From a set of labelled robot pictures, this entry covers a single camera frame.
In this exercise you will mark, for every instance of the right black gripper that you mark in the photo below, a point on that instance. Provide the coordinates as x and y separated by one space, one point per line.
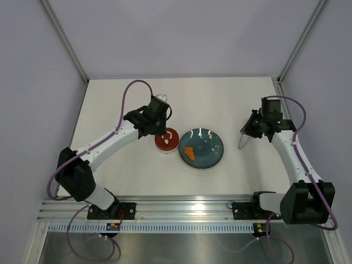
247 129

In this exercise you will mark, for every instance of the orange fried food piece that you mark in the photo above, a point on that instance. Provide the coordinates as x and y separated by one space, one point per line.
189 152

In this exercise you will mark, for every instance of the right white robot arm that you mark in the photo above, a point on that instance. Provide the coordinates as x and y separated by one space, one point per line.
308 199

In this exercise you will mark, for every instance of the left aluminium frame post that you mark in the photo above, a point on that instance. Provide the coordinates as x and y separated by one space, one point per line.
57 27

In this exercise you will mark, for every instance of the aluminium frame post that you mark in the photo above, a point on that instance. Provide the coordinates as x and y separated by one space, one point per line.
57 27
312 21

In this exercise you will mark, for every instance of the right aluminium frame post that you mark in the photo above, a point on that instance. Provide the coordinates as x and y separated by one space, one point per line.
312 21

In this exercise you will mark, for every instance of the red round lid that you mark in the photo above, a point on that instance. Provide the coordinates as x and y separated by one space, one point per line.
167 141

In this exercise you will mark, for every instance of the slotted white cable duct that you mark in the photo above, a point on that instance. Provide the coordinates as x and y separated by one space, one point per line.
154 228

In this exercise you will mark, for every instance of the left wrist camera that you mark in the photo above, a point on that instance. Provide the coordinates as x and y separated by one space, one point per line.
162 97

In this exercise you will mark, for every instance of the black mount plate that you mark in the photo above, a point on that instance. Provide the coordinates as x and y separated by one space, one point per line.
123 210
247 211

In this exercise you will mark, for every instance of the right side aluminium rail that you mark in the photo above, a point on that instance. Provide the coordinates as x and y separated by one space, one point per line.
292 154

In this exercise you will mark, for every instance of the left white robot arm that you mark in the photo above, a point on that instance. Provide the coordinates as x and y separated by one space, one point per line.
75 168

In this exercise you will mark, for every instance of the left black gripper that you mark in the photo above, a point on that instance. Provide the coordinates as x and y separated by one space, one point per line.
163 129

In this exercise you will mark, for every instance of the round steel lunch box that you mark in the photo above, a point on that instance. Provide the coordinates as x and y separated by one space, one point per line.
166 152

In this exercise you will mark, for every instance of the left black mount plate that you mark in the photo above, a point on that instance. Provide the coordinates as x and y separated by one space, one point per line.
123 210

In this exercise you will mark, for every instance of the blue ceramic plate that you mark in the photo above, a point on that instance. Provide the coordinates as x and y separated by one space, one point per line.
207 145

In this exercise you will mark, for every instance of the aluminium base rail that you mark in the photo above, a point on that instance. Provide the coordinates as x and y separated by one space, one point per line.
198 208

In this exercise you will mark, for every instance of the right black mount plate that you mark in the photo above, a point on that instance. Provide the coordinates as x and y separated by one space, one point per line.
247 211

